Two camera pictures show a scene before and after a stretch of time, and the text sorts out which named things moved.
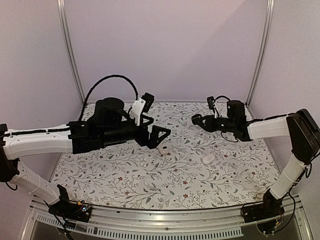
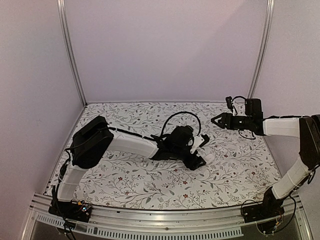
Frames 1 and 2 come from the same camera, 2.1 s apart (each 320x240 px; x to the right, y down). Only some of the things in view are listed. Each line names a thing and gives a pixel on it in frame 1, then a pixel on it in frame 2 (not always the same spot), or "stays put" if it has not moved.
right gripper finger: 203,120 to 221,115
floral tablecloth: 191,169 stays put
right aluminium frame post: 263,48 stays put
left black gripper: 152,142 to 195,162
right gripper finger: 203,125 to 219,124
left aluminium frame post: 68,43 stays put
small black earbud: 141,105 to 198,141
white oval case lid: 208,159 stays put
